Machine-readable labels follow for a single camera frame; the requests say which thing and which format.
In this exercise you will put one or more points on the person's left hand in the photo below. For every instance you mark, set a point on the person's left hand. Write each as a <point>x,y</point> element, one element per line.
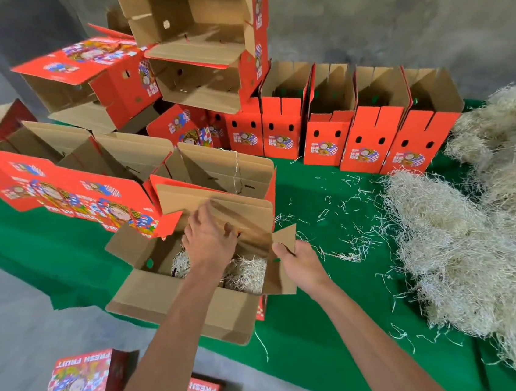
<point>208,246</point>

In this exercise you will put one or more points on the person's right hand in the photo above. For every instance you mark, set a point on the person's right hand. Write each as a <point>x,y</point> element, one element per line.
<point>303,268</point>

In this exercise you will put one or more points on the person's right thumb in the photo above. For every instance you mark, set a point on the person's right thumb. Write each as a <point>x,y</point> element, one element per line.
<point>281,250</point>

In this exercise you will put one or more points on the person's left thumb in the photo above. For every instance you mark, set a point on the person's left thumb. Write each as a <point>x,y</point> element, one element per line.
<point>231,232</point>

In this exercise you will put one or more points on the red fruit carton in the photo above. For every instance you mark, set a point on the red fruit carton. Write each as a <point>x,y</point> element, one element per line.
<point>196,307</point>

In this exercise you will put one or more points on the person's right forearm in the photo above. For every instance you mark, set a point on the person's right forearm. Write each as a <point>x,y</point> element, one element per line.
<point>370,342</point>

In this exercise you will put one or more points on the person's left forearm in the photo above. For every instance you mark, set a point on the person's left forearm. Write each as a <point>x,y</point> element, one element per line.
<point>168,349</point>

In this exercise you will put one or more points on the shredded paper filling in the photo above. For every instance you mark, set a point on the shredded paper filling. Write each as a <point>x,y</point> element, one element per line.
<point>245,275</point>

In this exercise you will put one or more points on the scattered loose paper shreds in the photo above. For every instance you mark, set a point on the scattered loose paper shreds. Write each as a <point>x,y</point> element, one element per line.
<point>348,220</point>

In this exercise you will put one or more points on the green tablecloth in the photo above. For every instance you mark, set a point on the green tablecloth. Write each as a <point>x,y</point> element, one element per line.
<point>313,325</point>

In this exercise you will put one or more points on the pile of red cardboard boxes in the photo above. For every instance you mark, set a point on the pile of red cardboard boxes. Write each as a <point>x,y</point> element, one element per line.
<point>101,191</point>

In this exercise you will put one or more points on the heap of white shredded paper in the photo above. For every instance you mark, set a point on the heap of white shredded paper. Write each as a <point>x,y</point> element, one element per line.
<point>482,233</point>

